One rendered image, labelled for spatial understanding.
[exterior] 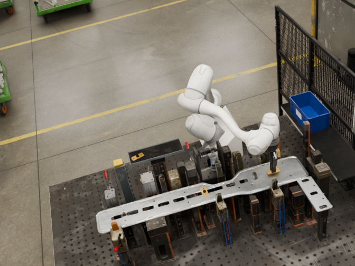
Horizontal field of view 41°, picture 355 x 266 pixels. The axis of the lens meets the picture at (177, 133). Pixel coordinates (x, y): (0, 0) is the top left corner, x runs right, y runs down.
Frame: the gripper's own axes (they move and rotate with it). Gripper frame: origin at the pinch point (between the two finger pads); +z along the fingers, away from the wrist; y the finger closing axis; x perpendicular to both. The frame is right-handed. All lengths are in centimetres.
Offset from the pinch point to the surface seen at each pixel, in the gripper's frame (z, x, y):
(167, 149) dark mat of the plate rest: -11, -61, -32
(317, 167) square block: -1.0, 24.7, 12.4
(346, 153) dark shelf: 1.9, 48.5, 4.9
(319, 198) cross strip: 5.0, 16.9, 31.4
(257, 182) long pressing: 5.0, -12.6, 5.0
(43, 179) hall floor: 105, -186, -184
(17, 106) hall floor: 104, -222, -348
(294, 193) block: 7.0, 5.6, 20.4
